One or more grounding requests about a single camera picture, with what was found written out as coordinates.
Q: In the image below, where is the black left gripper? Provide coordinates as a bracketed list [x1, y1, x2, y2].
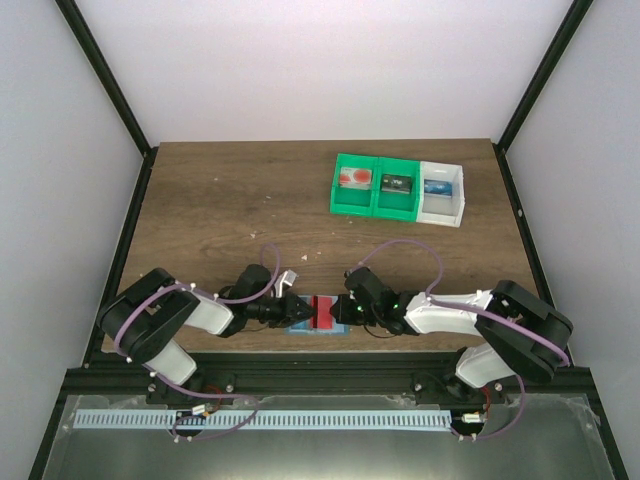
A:
[247, 291, 317, 328]

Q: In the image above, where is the blue card holder wallet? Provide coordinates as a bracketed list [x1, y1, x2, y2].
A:
[285, 295, 349, 336]

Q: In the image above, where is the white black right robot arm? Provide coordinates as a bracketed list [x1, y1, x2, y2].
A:
[330, 267, 573, 403]

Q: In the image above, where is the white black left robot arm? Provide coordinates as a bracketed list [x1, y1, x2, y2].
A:
[96, 264, 316, 404]

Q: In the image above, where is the black VIP card stack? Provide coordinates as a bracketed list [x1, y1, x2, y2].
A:
[380, 174, 413, 194]

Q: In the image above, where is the red circles card stack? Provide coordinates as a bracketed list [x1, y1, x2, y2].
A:
[338, 167, 373, 190]

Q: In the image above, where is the blue card stack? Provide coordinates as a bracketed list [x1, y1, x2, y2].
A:
[424, 179, 453, 197]

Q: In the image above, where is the right green plastic bin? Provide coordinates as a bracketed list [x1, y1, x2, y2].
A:
[373, 157, 420, 223]

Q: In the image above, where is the green plastic bin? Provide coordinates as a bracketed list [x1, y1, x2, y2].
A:
[373, 157, 420, 223]
[329, 153, 380, 217]

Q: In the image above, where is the left green plastic bin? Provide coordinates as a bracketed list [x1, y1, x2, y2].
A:
[329, 153, 380, 217]

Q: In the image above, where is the white plastic bin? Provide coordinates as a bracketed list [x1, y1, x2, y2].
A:
[416, 161, 465, 228]

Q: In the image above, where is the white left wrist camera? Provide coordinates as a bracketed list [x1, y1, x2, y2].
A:
[273, 269, 298, 298]

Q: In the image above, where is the light blue slotted cable duct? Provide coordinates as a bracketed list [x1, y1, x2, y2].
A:
[73, 409, 451, 432]

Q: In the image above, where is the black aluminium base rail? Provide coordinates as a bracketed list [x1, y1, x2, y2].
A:
[59, 349, 596, 406]

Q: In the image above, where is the grey metal base plate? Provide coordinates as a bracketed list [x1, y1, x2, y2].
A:
[43, 394, 614, 479]

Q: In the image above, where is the black frame post right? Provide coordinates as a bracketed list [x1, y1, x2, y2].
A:
[497, 0, 595, 151]

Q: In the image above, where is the black frame post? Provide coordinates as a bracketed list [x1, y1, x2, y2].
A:
[497, 0, 595, 151]
[53, 0, 153, 157]

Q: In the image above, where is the black frame post left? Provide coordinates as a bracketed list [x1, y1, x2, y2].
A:
[53, 0, 153, 157]

